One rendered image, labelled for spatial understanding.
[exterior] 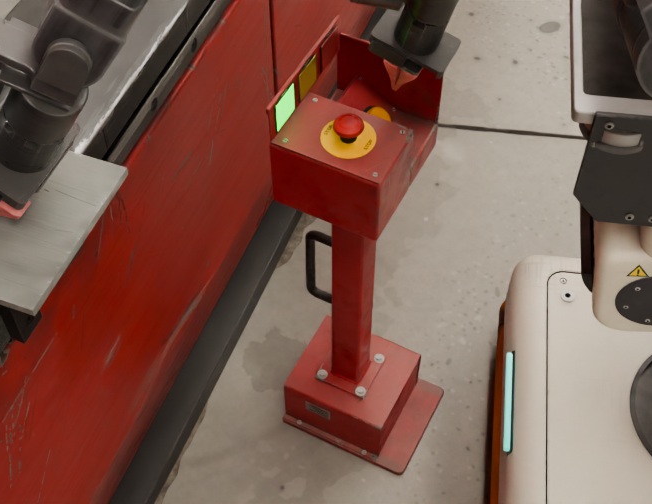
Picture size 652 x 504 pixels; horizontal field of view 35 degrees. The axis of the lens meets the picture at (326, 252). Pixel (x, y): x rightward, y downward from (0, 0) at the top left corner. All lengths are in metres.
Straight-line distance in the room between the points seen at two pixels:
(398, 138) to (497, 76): 1.26
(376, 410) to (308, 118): 0.67
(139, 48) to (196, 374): 0.83
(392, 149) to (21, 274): 0.55
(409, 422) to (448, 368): 0.15
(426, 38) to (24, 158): 0.55
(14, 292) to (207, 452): 1.05
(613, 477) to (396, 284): 0.69
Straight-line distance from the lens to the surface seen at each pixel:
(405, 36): 1.29
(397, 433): 1.97
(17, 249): 1.00
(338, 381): 1.89
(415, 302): 2.14
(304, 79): 1.37
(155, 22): 1.38
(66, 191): 1.03
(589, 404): 1.74
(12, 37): 0.86
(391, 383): 1.90
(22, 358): 1.27
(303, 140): 1.35
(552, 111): 2.53
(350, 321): 1.72
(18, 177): 0.94
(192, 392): 1.98
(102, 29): 0.80
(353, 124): 1.32
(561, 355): 1.77
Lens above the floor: 1.76
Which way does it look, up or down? 53 degrees down
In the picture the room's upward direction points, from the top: 1 degrees counter-clockwise
